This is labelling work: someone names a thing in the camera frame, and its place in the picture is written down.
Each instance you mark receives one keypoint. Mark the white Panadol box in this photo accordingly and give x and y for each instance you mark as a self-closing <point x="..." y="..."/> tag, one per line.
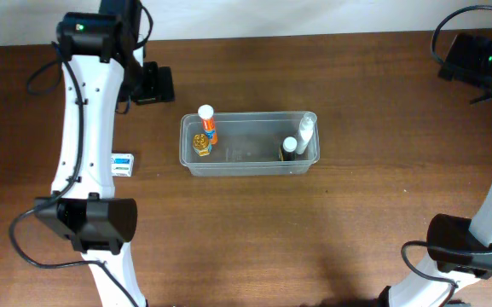
<point x="122" y="164"/>

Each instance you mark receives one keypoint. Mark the dark bottle white cap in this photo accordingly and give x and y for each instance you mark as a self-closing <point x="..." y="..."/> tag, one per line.
<point x="288" y="149"/>

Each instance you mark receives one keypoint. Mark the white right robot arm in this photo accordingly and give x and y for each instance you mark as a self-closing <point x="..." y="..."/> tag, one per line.
<point x="458" y="249"/>

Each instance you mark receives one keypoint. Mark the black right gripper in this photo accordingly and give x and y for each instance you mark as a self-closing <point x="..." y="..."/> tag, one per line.
<point x="459" y="57"/>

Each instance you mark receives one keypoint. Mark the clear plastic container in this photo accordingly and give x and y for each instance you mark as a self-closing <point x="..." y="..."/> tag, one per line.
<point x="248" y="145"/>

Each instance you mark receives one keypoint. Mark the orange effervescent tablet tube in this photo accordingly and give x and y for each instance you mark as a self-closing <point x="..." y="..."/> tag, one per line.
<point x="206" y="114"/>

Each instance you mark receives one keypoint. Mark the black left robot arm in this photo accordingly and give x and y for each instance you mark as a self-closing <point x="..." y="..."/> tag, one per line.
<point x="101" y="56"/>

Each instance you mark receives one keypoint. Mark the small gold-lidded jar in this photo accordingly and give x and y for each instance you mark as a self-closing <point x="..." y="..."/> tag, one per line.
<point x="201" y="144"/>

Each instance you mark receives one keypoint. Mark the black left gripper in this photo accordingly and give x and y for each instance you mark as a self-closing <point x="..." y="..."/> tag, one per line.
<point x="155" y="83"/>

